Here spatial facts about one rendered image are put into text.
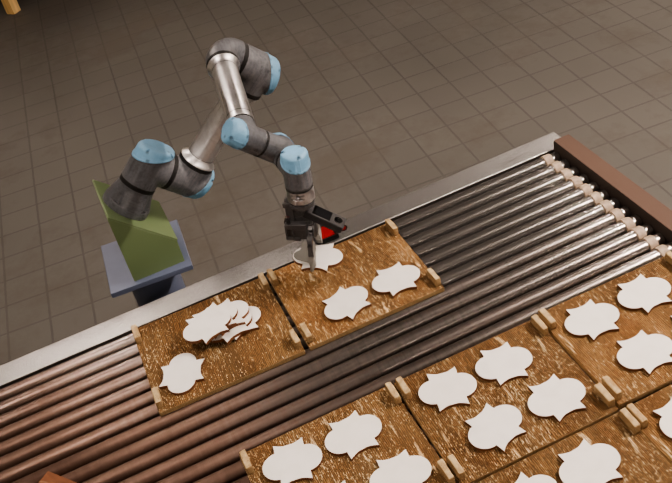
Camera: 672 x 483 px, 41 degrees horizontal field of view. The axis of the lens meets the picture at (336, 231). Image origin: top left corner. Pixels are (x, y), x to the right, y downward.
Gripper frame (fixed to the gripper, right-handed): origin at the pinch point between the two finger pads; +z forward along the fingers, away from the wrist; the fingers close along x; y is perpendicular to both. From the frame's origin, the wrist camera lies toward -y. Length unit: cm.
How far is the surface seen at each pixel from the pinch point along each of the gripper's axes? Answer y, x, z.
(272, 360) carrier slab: 8.2, 30.6, 10.6
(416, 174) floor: -6, -181, 95
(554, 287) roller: -65, 3, 6
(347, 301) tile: -9.2, 10.1, 7.5
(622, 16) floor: -117, -328, 81
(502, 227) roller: -51, -23, 6
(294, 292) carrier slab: 7.2, 4.8, 9.4
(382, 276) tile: -17.9, 0.4, 6.5
